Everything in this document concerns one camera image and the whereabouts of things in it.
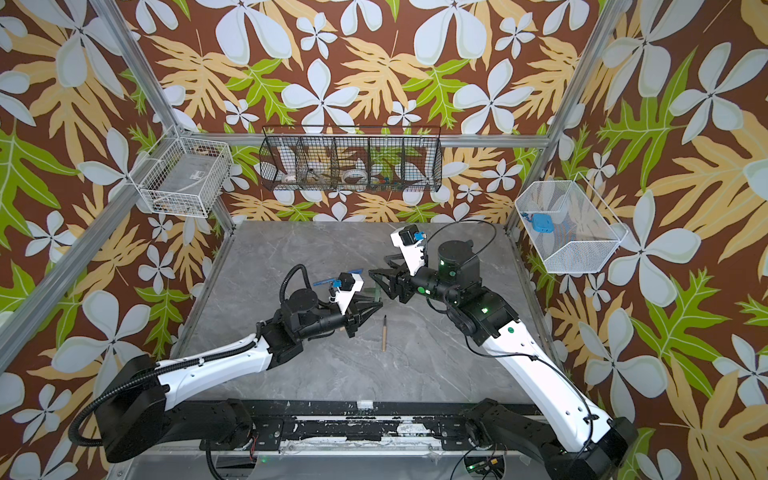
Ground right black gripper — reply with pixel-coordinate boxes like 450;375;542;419
371;254;465;312

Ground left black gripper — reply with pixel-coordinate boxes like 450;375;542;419
296;293;380;343

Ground light green pen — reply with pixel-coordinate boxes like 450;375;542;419
363;286;382;302

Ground beige pen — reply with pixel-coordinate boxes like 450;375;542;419
381;315;388;352

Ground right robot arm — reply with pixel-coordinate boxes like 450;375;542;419
369;225;638;479

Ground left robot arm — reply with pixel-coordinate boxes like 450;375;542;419
68;264;383;463

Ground blue object in basket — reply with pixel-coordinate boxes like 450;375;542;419
531;213;555;234

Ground white mesh basket right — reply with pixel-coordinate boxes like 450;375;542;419
515;180;629;276

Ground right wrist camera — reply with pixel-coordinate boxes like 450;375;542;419
390;224;427;276

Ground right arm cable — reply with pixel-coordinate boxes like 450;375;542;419
422;218;499;268

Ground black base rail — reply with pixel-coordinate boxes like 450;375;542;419
238;400;479;456

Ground black wire basket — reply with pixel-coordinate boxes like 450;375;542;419
256;125;444;192

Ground white wire basket left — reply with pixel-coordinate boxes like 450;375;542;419
131;127;233;218

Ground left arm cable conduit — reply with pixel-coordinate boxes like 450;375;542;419
67;263;313;448

